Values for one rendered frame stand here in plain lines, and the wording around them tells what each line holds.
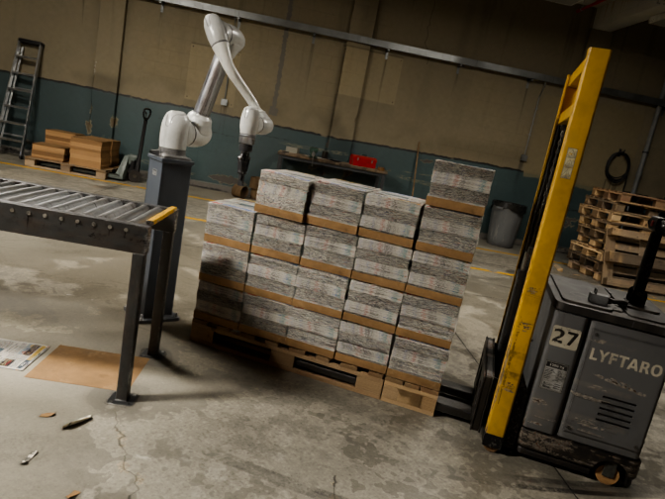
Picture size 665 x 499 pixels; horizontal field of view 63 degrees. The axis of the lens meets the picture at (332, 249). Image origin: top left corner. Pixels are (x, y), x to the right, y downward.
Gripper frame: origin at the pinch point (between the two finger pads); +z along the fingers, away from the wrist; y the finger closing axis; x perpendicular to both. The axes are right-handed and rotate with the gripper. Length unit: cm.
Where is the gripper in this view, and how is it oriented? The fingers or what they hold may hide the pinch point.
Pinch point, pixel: (240, 179)
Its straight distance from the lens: 321.2
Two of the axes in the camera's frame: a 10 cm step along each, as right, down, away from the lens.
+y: 2.9, -1.4, 9.5
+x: -9.4, -2.3, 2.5
